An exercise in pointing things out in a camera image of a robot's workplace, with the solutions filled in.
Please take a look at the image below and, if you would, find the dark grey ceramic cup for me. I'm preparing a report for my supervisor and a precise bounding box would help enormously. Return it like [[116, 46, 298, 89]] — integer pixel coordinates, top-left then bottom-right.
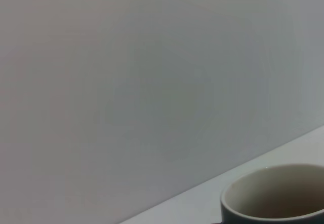
[[219, 164, 324, 224]]

